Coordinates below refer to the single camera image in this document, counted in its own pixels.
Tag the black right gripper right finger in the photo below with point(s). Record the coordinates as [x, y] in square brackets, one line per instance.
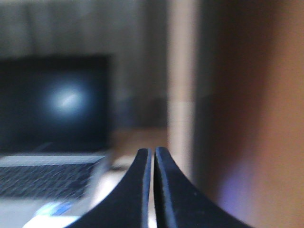
[179, 204]

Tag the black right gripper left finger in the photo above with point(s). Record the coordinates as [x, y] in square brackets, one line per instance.
[126, 206]

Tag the wooden phone holder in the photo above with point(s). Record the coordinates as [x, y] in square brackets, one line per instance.
[236, 105]

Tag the silver laptop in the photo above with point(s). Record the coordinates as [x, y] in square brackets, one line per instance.
[54, 135]

